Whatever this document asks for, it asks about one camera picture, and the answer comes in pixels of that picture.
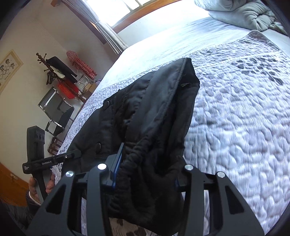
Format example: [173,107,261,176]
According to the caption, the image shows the black pants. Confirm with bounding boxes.
[61,58,200,235]

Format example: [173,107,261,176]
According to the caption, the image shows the person left hand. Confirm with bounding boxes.
[28,174,55,205]

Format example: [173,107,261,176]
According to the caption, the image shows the black chrome chair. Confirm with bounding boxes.
[38,87,74,137]

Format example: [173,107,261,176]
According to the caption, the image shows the grey quilted bedspread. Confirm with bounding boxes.
[61,30,289,233]

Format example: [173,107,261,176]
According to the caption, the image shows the stacked cardboard boxes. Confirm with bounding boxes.
[83,82,99,96]

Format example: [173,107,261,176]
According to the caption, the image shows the red bag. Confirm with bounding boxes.
[57,79,79,99]

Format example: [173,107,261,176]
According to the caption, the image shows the black garment on rack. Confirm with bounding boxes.
[46,56,77,83]

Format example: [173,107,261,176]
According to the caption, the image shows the wooden coat rack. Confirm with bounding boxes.
[36,53,86,103]

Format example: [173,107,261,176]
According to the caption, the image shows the red checkered cloth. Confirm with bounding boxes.
[66,51,97,80]

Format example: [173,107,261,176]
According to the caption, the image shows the grey striped curtain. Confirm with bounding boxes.
[62,0,128,55]

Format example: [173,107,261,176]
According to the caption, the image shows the light blue bed sheet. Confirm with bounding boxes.
[92,13,290,91]

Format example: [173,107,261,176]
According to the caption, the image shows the grey blue pillow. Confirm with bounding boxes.
[194,0,248,11]

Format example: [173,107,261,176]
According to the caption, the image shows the grey blue folded duvet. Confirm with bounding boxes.
[209,4,287,35]

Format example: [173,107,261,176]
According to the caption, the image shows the framed wall picture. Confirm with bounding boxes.
[0,50,23,93]

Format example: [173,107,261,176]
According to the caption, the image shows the wooden window frame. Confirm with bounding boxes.
[65,0,178,44]

